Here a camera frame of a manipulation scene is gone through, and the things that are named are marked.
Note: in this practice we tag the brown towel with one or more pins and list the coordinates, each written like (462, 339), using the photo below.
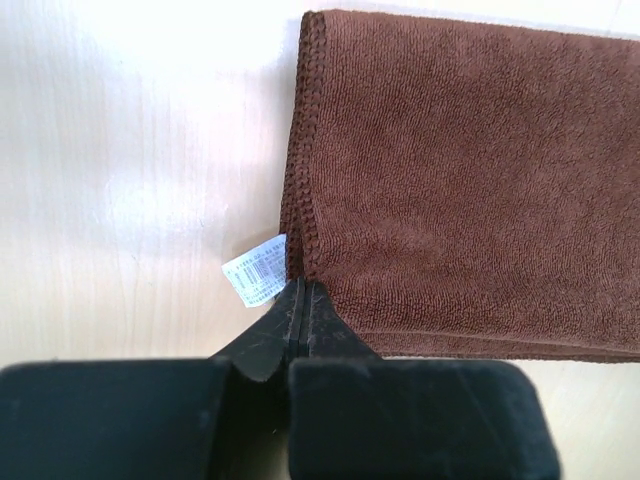
(467, 189)

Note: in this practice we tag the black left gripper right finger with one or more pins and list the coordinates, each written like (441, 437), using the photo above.
(321, 333)

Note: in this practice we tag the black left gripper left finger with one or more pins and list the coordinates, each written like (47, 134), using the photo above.
(272, 342)

